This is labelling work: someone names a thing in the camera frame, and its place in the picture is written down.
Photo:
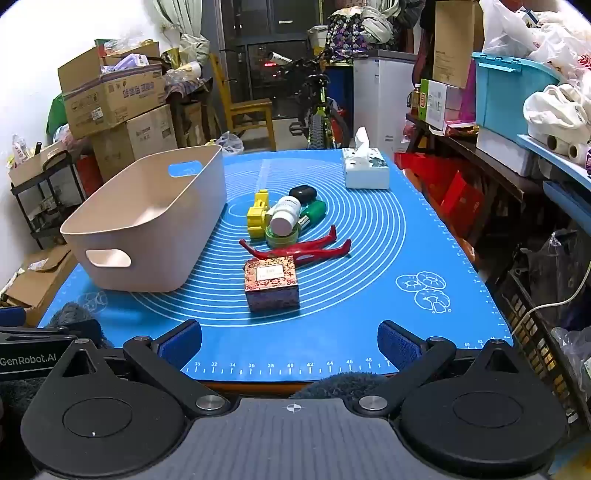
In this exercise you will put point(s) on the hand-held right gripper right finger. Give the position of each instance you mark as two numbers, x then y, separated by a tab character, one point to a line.
399	346

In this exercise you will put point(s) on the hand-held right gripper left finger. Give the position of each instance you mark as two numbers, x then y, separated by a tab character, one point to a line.
178	346

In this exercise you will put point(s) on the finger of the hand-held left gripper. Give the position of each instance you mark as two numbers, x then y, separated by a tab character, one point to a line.
11	316
87	332

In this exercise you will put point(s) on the red plastic toy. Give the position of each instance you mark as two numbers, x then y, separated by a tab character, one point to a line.
318	251

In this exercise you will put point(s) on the beige plastic basket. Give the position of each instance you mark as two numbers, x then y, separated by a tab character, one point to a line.
152	217

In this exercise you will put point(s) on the yellow plastic toy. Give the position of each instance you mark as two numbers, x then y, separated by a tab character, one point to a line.
256	217

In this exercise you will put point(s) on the white pill bottle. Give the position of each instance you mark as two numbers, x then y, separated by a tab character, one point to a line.
284	214

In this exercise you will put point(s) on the torn cardboard box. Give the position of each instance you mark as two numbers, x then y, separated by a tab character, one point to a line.
37	286

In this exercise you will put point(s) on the blue silicone mat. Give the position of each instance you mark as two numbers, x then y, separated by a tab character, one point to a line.
369	258

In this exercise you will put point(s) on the patterned square box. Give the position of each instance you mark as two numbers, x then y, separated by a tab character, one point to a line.
272	286

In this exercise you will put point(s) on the black plastic crate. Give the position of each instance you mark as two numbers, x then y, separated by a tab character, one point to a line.
535	332

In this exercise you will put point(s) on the black metal shelf rack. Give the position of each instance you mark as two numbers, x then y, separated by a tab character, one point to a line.
69	184

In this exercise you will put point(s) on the green tape roll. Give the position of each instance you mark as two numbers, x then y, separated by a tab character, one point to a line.
281	241

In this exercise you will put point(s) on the cardboard box on rack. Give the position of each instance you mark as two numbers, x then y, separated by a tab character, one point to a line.
37	166

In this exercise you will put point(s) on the red and black box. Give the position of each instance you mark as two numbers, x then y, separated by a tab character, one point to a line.
87	175

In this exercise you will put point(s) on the green bottle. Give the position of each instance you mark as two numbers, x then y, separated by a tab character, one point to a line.
315	212

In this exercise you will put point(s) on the red shopping bags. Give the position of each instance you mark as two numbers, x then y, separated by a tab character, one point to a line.
448	189

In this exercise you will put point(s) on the white tissue box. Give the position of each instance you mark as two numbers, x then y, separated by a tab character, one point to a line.
367	173

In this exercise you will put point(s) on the black oval case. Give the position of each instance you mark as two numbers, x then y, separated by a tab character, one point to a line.
302	191

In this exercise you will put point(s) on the dark wooden side table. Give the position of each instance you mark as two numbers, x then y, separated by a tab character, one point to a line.
503	194

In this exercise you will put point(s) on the large taped cardboard box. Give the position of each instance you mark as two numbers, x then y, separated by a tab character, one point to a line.
138	143

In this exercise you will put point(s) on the clear plastic bag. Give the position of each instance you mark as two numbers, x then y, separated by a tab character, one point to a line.
229	143

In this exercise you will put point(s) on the white foam box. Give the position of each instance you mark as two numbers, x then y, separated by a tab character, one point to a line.
503	150

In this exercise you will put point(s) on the green and black bicycle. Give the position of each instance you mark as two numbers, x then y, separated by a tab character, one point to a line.
318	124

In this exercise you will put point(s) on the open cardboard box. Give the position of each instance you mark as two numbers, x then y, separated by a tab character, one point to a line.
111	97

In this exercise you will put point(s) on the green and white carton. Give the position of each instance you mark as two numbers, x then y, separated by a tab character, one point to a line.
438	104

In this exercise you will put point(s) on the yellow wooden chair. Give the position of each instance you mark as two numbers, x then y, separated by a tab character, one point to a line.
249	110

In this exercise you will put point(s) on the white freezer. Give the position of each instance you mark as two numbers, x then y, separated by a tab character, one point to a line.
383	97

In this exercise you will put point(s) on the paper rolls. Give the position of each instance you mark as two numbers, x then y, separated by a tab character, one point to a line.
563	147

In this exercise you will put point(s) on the blue storage bin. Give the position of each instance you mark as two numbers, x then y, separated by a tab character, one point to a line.
503	101

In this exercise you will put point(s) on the white cloth bundle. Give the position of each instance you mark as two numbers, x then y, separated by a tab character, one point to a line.
558	113

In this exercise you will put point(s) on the tall cardboard box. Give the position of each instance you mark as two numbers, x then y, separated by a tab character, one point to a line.
455	41

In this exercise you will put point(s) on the floral cloth bag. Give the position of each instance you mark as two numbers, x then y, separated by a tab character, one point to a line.
346	37

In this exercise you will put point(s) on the grey clothes pile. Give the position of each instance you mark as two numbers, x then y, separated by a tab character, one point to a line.
381	25

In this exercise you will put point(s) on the pale curtain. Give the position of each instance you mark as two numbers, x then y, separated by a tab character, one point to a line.
178	23

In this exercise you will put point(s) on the white plastic bags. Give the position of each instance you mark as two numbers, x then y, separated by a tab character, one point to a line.
531	27

